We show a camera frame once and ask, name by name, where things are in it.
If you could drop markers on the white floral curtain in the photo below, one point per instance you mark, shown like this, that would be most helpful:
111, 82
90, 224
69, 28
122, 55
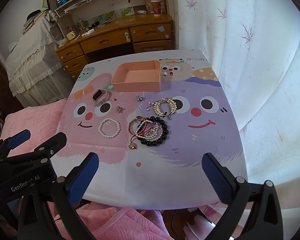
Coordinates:
254, 49

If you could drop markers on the white wire shelf rack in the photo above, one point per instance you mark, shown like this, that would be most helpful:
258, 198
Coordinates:
70, 6

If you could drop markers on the pink strap smart watch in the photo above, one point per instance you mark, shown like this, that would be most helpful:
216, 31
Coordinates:
100, 97

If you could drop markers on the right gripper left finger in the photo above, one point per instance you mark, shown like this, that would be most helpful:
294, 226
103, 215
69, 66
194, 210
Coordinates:
79, 178

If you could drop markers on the pink fluffy blanket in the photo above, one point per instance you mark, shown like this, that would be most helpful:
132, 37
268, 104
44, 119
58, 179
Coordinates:
104, 222

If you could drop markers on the cartoon printed table cloth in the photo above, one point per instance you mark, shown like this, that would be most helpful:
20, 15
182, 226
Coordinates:
150, 155

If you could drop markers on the grey flower brooch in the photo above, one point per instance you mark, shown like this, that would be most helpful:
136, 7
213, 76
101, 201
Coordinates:
119, 109

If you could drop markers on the wooden desk with drawers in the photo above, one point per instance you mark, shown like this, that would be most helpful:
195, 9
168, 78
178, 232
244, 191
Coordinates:
128, 35

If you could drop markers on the teal flower earring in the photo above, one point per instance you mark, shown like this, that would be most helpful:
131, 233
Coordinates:
139, 98

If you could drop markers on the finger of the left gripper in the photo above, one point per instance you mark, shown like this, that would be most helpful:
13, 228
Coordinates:
50, 147
12, 142

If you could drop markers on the white lace covered furniture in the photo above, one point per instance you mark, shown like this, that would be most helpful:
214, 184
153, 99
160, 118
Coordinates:
35, 73

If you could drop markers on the peach plastic tray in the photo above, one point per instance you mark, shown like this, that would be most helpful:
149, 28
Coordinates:
140, 76

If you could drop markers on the yellow cheese shaped mug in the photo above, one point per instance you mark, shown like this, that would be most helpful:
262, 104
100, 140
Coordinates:
71, 35

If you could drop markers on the red patterned cup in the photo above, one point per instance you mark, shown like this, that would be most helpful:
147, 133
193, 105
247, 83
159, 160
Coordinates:
156, 5

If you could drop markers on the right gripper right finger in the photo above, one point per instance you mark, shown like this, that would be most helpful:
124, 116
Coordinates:
221, 179

